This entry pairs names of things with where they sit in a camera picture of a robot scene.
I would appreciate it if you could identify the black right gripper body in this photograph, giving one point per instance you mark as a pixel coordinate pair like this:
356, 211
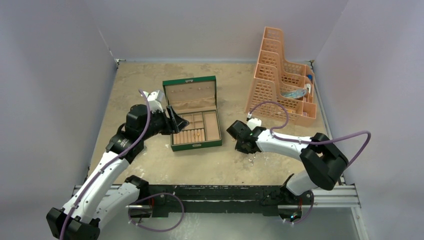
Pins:
239, 147

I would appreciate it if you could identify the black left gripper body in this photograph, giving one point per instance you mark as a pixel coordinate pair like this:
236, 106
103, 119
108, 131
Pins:
158, 123

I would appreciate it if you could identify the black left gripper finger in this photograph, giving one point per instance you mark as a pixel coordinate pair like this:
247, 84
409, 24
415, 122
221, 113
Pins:
179, 123
170, 112

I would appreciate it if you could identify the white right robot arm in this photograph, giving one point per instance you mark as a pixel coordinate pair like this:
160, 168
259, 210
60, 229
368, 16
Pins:
323, 162

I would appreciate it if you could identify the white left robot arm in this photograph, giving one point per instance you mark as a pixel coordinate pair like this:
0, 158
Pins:
91, 208

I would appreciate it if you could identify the silver jewelry piece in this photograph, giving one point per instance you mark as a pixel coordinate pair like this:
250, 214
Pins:
251, 160

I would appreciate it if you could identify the green jewelry box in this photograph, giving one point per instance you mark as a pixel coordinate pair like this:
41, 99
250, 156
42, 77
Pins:
195, 99

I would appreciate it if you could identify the blue item in organizer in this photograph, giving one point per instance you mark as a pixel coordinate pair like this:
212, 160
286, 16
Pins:
295, 94

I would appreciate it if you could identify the peach plastic file organizer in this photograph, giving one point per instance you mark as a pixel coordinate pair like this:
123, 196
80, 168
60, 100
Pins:
274, 74

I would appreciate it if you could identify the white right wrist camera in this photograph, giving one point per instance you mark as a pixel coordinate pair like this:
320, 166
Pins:
253, 122

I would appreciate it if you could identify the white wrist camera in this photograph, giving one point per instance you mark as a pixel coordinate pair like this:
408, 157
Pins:
154, 100
253, 122

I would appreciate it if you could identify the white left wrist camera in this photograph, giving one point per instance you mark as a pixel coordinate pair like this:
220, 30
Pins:
154, 100

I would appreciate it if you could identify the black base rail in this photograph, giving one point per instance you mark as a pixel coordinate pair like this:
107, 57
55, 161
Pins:
267, 200

